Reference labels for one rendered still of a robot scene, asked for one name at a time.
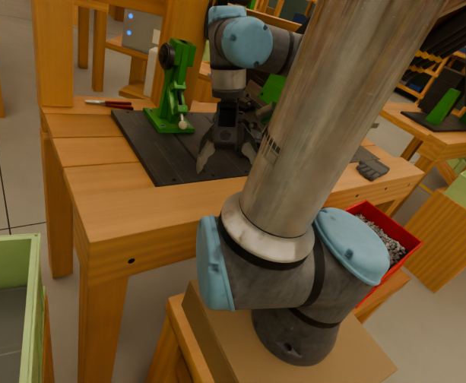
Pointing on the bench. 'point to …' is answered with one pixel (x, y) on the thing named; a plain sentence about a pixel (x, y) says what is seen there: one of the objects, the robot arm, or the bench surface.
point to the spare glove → (372, 168)
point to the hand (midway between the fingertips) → (228, 176)
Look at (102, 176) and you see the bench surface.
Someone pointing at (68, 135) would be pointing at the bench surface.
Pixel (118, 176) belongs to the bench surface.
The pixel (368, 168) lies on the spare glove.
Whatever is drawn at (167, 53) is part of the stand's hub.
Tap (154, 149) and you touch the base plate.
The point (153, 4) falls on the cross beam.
